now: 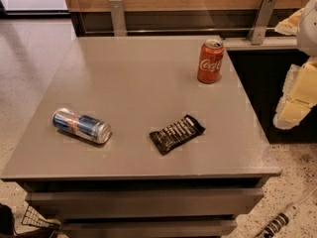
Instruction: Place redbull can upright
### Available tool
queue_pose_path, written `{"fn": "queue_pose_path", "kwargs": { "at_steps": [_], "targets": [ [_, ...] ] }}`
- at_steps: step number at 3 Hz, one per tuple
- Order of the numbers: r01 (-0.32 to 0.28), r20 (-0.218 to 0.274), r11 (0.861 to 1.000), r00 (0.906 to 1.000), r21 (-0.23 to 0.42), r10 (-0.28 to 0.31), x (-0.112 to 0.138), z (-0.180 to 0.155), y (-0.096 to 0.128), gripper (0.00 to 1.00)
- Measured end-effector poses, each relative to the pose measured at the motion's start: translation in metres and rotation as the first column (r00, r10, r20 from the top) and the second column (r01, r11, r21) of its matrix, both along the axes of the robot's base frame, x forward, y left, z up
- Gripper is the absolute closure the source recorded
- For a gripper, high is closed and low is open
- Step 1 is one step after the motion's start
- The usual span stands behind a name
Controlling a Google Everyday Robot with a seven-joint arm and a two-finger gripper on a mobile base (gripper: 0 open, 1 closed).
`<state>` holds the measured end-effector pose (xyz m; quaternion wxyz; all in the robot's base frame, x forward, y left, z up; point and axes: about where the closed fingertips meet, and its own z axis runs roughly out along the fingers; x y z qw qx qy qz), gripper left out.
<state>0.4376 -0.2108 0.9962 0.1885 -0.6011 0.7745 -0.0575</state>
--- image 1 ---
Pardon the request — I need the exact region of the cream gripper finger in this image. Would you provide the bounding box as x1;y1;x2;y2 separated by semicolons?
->
273;60;317;130
274;8;304;36

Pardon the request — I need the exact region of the blue silver redbull can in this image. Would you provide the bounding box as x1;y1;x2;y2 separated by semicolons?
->
53;108;112;144

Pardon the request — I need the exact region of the black snack bar wrapper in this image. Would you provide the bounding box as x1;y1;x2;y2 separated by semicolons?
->
150;115;205;156

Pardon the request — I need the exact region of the orange coca-cola can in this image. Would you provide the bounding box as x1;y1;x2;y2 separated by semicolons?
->
197;39;224;83

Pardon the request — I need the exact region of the black wire basket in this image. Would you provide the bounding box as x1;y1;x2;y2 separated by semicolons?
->
22;206;60;229

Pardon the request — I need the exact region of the white power strip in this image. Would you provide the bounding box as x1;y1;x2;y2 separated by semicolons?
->
255;203;299;238

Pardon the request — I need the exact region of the grey drawer cabinet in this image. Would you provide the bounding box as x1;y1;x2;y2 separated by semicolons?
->
2;37;280;238

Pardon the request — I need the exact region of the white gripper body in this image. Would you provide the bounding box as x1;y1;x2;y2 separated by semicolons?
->
297;0;317;57

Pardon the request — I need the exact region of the left metal wall bracket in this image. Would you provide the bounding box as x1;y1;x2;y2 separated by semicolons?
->
109;0;127;37

